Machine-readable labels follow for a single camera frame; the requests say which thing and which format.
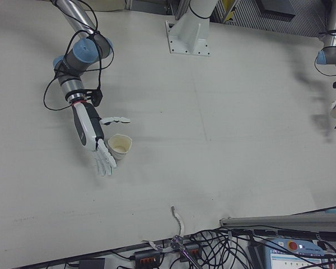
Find white paper cup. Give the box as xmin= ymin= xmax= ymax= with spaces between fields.
xmin=108 ymin=133 xmax=134 ymax=161

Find aluminium frame rail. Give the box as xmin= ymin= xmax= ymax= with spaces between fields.
xmin=167 ymin=0 xmax=192 ymax=21

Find black cable tangle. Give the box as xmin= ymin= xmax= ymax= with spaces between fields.
xmin=167 ymin=228 xmax=336 ymax=269

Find black power strip orange switches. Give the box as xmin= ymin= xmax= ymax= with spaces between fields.
xmin=184 ymin=243 xmax=203 ymax=256
xmin=133 ymin=249 xmax=161 ymax=266

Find blue teach pendant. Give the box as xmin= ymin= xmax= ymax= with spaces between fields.
xmin=248 ymin=237 xmax=330 ymax=269

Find serrated plastic strip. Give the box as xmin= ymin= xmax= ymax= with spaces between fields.
xmin=170 ymin=206 xmax=185 ymax=236

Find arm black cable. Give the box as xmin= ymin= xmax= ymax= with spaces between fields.
xmin=43 ymin=0 xmax=115 ymax=110
xmin=313 ymin=27 xmax=336 ymax=78

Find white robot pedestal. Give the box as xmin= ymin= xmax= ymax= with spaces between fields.
xmin=164 ymin=0 xmax=220 ymax=58

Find white cable tie strip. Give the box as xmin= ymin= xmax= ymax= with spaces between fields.
xmin=141 ymin=238 xmax=173 ymax=252

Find aluminium profile post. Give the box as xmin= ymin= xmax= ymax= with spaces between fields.
xmin=219 ymin=213 xmax=336 ymax=235

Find striped ribbed mat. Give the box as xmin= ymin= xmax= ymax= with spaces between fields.
xmin=209 ymin=0 xmax=336 ymax=39

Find purple metallic rod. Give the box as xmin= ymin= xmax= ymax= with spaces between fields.
xmin=169 ymin=235 xmax=204 ymax=269

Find black adapter box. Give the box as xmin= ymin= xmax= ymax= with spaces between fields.
xmin=78 ymin=258 xmax=106 ymax=269

